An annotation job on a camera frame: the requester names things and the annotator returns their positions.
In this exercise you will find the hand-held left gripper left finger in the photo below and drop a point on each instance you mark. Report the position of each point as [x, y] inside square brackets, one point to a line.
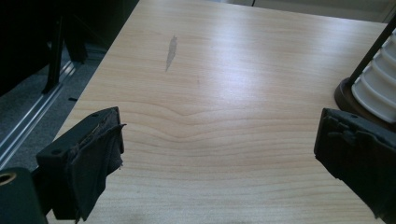
[77, 146]

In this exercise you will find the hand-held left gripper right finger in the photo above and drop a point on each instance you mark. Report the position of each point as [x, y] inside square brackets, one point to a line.
[358, 149]

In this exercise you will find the short stack of white cups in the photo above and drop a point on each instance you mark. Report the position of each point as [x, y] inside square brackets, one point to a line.
[378, 84]

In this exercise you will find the black metal stand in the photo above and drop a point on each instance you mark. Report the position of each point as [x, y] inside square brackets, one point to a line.
[56, 56]

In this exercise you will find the aluminium floor rail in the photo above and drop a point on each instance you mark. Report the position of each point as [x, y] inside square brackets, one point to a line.
[31, 118]

